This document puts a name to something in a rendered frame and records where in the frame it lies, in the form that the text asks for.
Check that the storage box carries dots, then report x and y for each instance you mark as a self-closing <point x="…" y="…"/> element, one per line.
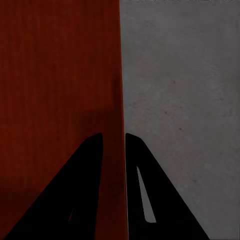
<point x="60" y="83"/>

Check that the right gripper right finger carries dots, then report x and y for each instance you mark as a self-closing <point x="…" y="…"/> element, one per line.
<point x="174" y="220"/>

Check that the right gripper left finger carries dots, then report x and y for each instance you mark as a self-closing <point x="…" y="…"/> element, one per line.
<point x="67" y="207"/>

